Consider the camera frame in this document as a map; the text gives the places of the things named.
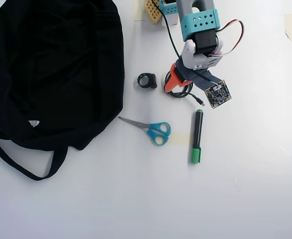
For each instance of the square camera circuit board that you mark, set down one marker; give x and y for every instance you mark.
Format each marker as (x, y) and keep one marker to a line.
(218, 94)

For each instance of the short beige tape strip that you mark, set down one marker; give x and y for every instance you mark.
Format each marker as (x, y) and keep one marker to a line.
(181, 139)

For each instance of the yellow perforated base block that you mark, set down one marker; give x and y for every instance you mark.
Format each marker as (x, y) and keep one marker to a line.
(152, 12)

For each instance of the long beige tape strip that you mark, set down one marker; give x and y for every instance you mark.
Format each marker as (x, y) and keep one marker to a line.
(138, 12)

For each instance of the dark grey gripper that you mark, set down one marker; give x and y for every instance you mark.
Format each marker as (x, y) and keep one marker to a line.
(171, 80)

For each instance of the green and black marker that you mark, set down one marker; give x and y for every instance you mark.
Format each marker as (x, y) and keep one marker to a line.
(197, 129)

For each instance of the beige tape strip torn end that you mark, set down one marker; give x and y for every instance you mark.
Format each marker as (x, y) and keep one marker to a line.
(291, 27)

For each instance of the black cloth bag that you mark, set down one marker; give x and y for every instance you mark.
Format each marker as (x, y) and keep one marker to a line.
(48, 74)

